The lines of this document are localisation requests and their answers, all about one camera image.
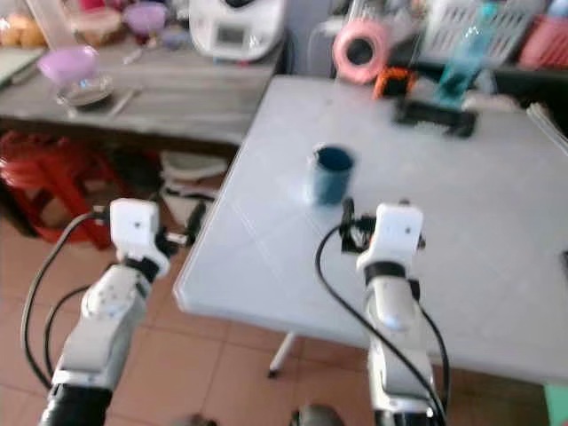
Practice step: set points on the orange bread buns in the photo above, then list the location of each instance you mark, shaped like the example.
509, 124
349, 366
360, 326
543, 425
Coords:
11, 31

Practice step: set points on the white pot under counter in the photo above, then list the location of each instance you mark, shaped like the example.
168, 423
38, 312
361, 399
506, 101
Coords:
191, 169

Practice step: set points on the pale green tray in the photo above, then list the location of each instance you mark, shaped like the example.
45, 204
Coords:
18, 64

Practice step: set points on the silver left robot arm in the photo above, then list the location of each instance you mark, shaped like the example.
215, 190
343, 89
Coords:
98, 333

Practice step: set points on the clear plastic food container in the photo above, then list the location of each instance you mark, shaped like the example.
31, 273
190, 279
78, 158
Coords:
96, 27

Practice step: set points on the teal plastic bottle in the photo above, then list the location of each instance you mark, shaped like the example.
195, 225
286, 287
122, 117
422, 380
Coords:
466, 62

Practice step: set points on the grey wooden counter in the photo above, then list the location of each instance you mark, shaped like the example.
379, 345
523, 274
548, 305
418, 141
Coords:
195, 93

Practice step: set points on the dark blue mug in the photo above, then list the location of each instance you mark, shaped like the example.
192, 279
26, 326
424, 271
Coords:
330, 176

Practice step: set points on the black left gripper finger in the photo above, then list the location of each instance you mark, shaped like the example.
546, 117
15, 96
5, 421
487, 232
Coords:
194, 224

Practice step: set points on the clear glass dish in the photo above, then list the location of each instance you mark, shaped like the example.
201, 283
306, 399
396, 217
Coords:
86, 91

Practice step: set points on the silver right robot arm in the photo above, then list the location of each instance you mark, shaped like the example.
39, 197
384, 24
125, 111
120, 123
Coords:
395, 337

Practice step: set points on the small purple bowl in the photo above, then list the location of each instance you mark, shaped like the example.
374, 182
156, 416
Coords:
145, 18

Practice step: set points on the grey robot foot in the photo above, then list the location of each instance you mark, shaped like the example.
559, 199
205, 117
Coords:
317, 417

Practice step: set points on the small orange black device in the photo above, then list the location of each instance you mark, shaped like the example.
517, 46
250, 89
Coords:
393, 83

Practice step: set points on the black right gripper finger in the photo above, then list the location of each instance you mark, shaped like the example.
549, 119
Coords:
347, 215

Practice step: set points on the pale wooden utensil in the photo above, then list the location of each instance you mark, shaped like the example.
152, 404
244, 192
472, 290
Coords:
125, 102

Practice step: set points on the green plastic object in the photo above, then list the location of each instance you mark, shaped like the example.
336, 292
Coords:
557, 404

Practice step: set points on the white plastic basket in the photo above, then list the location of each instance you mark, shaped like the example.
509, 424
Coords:
453, 27

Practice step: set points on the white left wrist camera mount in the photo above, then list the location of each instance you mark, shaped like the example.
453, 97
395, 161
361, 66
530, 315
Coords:
136, 229

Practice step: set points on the red plastic basket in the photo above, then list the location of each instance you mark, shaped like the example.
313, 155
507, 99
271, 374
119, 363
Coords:
546, 43

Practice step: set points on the red plastic stool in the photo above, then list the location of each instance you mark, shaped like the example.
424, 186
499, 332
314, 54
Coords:
44, 177

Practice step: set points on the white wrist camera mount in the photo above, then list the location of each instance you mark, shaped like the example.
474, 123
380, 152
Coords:
136, 229
398, 232

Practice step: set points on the white kitchen appliance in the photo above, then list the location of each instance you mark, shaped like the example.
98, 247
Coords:
235, 31

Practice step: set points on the large purple plastic bowl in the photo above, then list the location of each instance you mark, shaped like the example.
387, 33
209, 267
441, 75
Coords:
67, 64

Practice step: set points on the white ridged item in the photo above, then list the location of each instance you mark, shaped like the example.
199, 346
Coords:
548, 124

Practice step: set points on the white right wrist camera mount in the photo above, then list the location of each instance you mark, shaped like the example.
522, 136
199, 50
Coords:
398, 232

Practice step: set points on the white table leg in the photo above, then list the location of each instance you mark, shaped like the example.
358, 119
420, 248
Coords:
282, 355

